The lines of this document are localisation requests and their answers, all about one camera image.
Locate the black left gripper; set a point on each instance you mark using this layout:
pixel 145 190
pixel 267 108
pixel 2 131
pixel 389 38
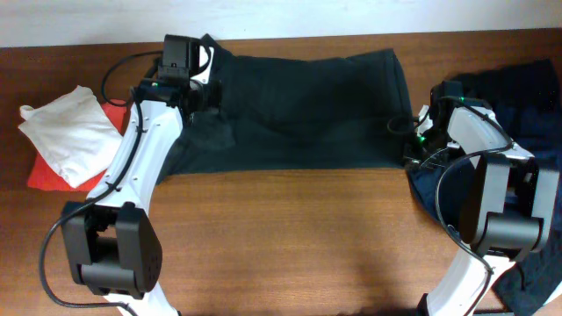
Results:
pixel 213 96

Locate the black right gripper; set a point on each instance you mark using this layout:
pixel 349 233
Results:
pixel 414 157

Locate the dark green Nike t-shirt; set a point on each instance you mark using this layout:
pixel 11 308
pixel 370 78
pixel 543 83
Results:
pixel 291 114

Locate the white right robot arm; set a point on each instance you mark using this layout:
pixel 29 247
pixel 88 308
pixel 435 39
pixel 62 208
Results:
pixel 508 211

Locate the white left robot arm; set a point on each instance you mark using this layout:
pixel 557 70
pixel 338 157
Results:
pixel 111 246

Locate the navy blue garment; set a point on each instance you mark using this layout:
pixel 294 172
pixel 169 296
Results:
pixel 539 132

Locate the black garment in pile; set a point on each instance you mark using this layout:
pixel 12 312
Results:
pixel 533 84

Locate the white folded shirt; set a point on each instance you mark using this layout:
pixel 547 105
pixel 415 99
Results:
pixel 72 134

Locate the dark grey garment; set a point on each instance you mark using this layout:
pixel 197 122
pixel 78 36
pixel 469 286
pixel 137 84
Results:
pixel 525 288

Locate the red folded shirt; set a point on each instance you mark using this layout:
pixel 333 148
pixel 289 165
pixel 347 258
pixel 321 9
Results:
pixel 42 177

